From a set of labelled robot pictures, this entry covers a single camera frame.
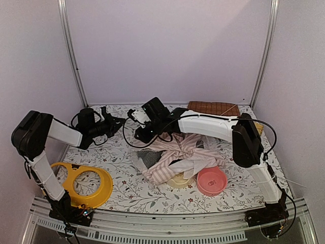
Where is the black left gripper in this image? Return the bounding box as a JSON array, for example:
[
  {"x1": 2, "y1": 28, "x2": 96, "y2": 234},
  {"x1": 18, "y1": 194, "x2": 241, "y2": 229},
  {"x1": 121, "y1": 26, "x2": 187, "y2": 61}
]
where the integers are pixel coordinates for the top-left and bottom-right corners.
[{"x1": 89, "y1": 113, "x2": 127, "y2": 138}]

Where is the pink striped pet tent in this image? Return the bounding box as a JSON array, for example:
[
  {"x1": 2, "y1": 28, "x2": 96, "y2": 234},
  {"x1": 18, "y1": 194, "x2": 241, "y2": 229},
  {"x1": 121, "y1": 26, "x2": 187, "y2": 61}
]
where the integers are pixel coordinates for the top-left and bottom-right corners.
[{"x1": 131, "y1": 133, "x2": 225, "y2": 185}]

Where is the white tent pole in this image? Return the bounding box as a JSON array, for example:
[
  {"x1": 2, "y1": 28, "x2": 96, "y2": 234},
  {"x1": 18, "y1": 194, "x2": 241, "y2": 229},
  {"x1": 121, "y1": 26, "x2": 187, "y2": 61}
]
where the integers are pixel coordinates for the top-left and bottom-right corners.
[{"x1": 220, "y1": 104, "x2": 237, "y2": 116}]

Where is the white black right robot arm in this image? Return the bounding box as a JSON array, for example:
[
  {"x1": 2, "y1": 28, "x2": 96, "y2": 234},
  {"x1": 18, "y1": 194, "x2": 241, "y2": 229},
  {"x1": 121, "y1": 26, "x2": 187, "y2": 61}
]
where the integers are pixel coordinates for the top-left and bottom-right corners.
[{"x1": 127, "y1": 97, "x2": 286, "y2": 222}]

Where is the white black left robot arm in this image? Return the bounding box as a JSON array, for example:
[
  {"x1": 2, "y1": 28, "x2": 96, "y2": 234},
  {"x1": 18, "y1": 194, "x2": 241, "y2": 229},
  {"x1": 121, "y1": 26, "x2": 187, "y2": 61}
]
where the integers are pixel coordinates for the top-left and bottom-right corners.
[{"x1": 11, "y1": 107, "x2": 125, "y2": 201}]

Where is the cream pet bowl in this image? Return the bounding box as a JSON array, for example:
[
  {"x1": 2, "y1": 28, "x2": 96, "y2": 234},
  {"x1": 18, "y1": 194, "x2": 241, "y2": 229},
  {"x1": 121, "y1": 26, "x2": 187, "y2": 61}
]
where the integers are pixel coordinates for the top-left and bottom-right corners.
[{"x1": 166, "y1": 172, "x2": 193, "y2": 189}]

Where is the pink pet bowl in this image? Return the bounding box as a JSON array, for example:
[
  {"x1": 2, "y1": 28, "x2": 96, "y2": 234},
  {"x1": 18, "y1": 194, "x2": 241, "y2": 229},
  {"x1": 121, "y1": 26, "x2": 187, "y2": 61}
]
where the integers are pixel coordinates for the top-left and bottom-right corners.
[{"x1": 197, "y1": 166, "x2": 228, "y2": 197}]

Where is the brown woven mat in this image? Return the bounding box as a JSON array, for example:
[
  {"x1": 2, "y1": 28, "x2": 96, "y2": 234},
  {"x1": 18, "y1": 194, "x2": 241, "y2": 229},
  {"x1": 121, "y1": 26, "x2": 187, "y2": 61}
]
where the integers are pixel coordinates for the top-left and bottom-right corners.
[{"x1": 187, "y1": 101, "x2": 240, "y2": 116}]

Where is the yellow double bowl holder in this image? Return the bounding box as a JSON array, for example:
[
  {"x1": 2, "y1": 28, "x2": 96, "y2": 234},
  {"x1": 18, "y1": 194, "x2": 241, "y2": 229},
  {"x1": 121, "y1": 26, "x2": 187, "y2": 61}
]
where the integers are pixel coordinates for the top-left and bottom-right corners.
[{"x1": 51, "y1": 162, "x2": 113, "y2": 208}]

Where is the yellow bamboo mat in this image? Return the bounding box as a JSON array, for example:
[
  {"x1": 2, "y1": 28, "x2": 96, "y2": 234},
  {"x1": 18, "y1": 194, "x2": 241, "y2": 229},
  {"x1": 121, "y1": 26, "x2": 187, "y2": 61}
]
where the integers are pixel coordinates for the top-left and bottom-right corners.
[{"x1": 254, "y1": 122, "x2": 264, "y2": 136}]

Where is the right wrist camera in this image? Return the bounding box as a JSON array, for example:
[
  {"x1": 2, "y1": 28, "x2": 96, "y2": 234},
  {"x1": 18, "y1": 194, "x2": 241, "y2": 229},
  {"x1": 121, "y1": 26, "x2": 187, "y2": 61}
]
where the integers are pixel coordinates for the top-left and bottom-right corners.
[{"x1": 127, "y1": 109, "x2": 150, "y2": 128}]

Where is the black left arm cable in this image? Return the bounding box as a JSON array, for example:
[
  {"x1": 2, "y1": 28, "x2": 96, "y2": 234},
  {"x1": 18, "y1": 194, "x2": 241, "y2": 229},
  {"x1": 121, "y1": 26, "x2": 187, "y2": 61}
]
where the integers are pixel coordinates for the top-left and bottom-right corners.
[{"x1": 70, "y1": 111, "x2": 110, "y2": 147}]

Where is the aluminium front rail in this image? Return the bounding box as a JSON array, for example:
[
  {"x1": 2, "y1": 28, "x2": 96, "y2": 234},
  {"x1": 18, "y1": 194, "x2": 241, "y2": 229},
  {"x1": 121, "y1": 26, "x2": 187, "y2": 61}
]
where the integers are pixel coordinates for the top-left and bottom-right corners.
[{"x1": 21, "y1": 197, "x2": 322, "y2": 243}]

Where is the left aluminium frame post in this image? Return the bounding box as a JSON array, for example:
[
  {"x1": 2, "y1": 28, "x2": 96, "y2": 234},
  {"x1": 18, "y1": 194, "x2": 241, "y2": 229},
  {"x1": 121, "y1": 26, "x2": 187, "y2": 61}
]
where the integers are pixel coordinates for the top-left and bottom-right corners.
[{"x1": 57, "y1": 0, "x2": 89, "y2": 107}]

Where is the aluminium frame post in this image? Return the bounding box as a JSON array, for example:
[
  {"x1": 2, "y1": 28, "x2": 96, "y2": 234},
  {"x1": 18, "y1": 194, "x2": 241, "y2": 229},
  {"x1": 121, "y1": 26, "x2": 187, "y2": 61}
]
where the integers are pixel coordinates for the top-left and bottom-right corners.
[
  {"x1": 57, "y1": 0, "x2": 89, "y2": 107},
  {"x1": 249, "y1": 0, "x2": 279, "y2": 110}
]

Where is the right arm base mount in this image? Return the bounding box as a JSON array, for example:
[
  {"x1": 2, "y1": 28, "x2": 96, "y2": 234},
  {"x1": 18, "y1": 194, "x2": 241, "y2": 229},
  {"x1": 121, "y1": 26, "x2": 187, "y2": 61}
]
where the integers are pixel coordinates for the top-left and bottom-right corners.
[{"x1": 245, "y1": 203, "x2": 289, "y2": 227}]

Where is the right aluminium frame post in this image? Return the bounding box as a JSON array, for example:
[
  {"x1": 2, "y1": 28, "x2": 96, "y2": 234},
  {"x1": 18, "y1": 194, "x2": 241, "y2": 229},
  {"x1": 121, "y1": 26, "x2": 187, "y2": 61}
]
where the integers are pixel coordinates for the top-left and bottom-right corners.
[{"x1": 249, "y1": 0, "x2": 279, "y2": 110}]

